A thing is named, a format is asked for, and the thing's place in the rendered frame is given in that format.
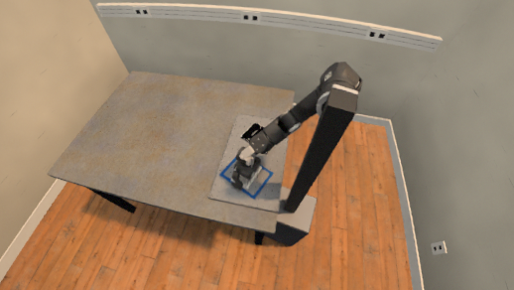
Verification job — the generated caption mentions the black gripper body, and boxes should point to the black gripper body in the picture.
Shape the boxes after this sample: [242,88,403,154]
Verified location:
[234,156,261,180]

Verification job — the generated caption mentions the black rectangular panel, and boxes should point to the black rectangular panel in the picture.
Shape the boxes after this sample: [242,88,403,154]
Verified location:
[241,122,264,143]

